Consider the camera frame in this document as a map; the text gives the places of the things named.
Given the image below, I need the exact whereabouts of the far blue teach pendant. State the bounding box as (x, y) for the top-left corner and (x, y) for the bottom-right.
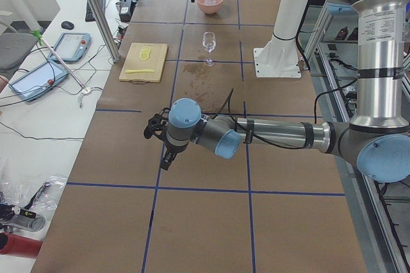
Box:
(53, 33), (91, 63)

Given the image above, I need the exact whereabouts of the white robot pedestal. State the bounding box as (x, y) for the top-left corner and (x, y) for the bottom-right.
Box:
(254, 0), (308, 78)

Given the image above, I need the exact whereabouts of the clear plastic bag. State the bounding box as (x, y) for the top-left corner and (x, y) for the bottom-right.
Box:
(1, 176), (67, 213)

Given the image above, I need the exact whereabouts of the clear ice cubes pile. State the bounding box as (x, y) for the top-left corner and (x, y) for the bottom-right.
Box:
(202, 0), (218, 7)

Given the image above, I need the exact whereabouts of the black keyboard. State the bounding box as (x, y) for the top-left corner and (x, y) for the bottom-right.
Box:
(85, 0), (107, 22)

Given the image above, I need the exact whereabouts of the black computer mouse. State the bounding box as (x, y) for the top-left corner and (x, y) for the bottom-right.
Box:
(61, 21), (74, 30)

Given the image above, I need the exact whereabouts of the blue teach pendant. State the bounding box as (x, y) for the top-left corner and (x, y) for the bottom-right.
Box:
(53, 33), (91, 63)
(8, 61), (69, 102)

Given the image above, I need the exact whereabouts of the grey office chair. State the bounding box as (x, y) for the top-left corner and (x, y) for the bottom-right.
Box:
(1, 21), (37, 72)

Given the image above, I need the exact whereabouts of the near blue teach pendant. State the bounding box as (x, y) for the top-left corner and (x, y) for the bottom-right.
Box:
(8, 61), (69, 102)

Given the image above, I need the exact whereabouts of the yellow plastic knife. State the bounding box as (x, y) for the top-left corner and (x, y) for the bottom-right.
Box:
(125, 69), (156, 74)

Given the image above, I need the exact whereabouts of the pink bowl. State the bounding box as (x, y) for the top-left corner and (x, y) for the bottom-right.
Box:
(196, 0), (224, 15)

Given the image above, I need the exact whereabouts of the wooden cutting board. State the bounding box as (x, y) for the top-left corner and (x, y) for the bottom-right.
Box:
(119, 43), (168, 83)

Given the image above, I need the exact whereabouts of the lemon slice two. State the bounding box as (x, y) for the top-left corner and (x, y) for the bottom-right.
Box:
(140, 51), (150, 58)

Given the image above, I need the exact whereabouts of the metal rod green clip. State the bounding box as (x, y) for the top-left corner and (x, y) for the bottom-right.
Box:
(31, 30), (91, 95)

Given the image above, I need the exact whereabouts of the aluminium frame post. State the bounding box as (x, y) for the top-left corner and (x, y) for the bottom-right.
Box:
(87, 0), (120, 63)

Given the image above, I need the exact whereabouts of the lemon slice one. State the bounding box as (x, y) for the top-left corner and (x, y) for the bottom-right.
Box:
(139, 54), (149, 60)

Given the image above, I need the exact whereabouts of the red cylinder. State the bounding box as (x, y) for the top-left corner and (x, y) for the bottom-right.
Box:
(1, 233), (42, 259)

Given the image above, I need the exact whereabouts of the clear wine glass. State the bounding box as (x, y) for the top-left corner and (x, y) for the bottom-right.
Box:
(202, 32), (216, 67)

